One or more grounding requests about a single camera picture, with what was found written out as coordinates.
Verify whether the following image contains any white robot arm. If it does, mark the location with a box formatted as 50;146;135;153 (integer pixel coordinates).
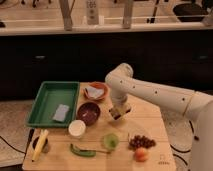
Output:
105;63;213;171

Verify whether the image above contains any orange bowl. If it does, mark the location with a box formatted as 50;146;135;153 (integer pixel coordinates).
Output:
83;82;108;101

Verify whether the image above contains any white cloth in bowl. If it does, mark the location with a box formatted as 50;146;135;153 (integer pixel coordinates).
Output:
85;86;104;99

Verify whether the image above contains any purple bowl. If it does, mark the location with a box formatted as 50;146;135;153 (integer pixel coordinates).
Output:
76;102;101;126

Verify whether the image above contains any green cup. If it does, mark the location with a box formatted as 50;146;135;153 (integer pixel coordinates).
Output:
103;133;119;150

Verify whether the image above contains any bunch of dark grapes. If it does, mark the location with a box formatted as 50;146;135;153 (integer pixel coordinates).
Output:
129;135;156;150

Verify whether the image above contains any white cup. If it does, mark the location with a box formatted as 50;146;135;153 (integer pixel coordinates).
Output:
68;120;86;138

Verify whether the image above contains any peach fruit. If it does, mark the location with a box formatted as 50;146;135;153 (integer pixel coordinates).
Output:
134;147;148;162

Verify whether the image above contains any grey sponge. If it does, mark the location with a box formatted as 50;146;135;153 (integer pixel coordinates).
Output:
53;104;69;122

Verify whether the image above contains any green plastic tray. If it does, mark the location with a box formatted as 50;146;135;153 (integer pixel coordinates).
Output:
26;81;80;128

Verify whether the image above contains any dark round coaster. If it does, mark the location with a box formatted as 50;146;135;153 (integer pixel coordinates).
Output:
32;137;50;153

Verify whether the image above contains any white remote device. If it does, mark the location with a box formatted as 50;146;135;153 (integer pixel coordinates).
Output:
86;0;99;25

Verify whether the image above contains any black cable right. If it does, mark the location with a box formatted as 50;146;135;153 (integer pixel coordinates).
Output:
169;119;201;171

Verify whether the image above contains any black cable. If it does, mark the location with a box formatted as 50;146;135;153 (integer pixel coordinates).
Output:
0;134;27;155
169;119;201;171

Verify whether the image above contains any black cable left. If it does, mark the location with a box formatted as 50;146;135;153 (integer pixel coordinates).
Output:
0;134;27;155

